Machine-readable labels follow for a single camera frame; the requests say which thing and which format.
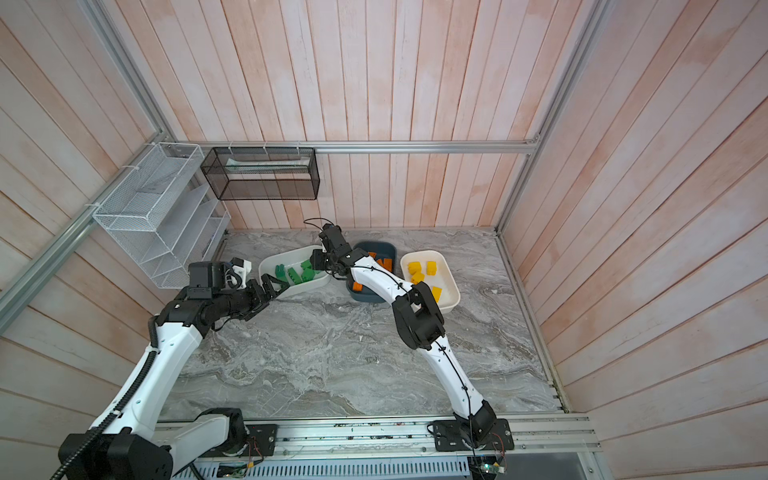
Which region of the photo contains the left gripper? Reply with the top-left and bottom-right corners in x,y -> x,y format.
214,273 -> 290,321

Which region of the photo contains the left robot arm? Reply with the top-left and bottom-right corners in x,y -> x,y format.
53,258 -> 289,479

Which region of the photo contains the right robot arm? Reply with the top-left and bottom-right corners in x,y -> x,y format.
311,222 -> 497,450

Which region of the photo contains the left white bin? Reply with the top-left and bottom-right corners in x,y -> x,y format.
258,245 -> 331,296

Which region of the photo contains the white bin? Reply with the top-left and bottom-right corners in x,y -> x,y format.
400,250 -> 461,314
258,245 -> 331,296

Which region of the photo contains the dark teal bin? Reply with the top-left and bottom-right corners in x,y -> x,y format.
346,240 -> 397,303

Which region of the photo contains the right white bin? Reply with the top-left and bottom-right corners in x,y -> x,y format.
400,250 -> 461,314

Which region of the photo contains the black mesh basket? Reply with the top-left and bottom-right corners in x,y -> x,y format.
201,146 -> 321,201

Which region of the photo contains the white wire shelf rack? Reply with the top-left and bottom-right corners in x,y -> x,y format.
94,143 -> 230,290

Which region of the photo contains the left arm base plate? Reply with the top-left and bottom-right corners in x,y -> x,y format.
219,424 -> 278,459

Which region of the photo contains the aluminium front rail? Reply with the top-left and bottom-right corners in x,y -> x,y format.
245,413 -> 602,461

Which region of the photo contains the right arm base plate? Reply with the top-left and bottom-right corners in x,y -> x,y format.
427,419 -> 515,453

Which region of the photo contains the black corrugated cable left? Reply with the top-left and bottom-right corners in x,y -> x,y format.
50,317 -> 160,480

